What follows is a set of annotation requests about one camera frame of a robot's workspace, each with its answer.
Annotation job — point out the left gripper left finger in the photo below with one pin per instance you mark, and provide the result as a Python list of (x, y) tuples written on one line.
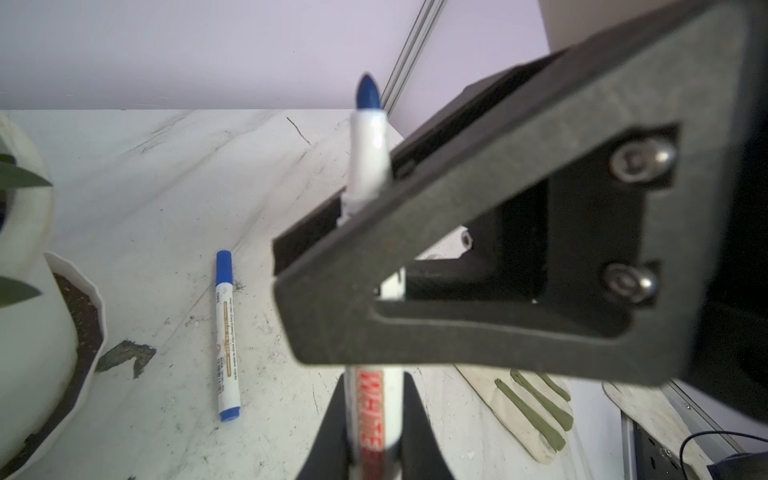
[(328, 457)]

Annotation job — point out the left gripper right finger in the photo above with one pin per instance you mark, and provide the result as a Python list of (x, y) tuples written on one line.
[(421, 457)]

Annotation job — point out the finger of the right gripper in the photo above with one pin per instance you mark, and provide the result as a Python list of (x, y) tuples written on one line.
[(472, 103), (608, 219)]

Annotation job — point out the white marker pen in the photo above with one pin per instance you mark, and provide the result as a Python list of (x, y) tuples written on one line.
[(228, 391), (374, 394)]

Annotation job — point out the beige green-fingered glove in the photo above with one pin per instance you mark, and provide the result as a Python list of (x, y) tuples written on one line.
[(534, 407)]

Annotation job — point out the white plant saucer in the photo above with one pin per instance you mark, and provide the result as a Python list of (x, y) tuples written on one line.
[(78, 360)]

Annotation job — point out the white cotton glove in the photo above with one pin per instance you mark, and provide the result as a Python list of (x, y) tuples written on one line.
[(651, 410)]

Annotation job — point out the potted green plant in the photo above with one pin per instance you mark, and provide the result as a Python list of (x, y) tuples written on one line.
[(27, 196)]

